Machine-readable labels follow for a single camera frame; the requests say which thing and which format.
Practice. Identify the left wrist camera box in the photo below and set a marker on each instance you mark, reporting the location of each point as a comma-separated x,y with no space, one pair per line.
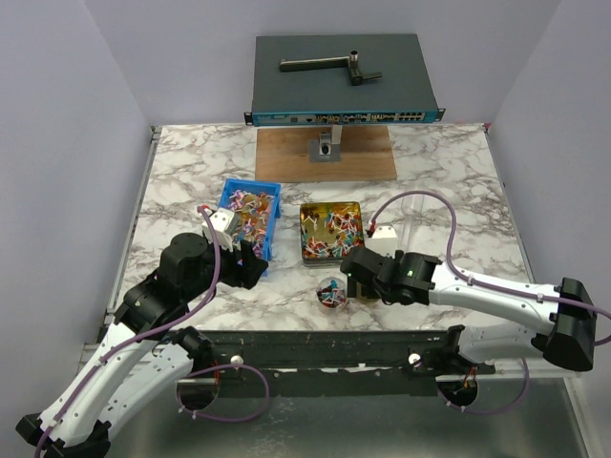
222,222

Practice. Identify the grey network switch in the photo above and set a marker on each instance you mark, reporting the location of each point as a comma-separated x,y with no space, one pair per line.
404,94

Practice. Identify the black front mounting rail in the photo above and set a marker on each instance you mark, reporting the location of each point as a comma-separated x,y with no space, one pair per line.
240,364

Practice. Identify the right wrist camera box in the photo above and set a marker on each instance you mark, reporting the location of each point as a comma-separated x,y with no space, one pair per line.
384,241

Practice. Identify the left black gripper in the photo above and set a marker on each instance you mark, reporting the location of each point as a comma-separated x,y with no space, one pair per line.
247,273

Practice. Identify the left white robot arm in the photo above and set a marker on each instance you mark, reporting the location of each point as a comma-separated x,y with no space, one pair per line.
133,334

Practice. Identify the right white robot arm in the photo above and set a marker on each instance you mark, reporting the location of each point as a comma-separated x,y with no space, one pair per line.
553,322

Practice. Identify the clear glass jar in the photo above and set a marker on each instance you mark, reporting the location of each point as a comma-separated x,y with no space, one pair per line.
332,294

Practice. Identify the grey metal stand base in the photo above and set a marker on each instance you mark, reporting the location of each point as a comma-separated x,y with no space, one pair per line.
326,147

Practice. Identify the clear plastic scoop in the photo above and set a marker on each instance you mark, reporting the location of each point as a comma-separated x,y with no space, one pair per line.
411,207

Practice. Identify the wooden board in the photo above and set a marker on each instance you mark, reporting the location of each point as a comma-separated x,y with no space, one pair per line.
292,155

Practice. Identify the square tin of lollipops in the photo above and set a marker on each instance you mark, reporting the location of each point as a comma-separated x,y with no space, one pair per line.
329,231

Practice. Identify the blue plastic candy bin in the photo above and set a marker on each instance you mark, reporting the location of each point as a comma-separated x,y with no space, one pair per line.
257,204

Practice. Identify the gold jar lid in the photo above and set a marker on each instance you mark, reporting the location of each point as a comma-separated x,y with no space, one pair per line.
367,300

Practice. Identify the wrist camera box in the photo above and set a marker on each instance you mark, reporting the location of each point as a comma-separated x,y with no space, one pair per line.
384,241
222,222

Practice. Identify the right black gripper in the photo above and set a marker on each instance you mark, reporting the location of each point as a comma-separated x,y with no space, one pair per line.
359,266

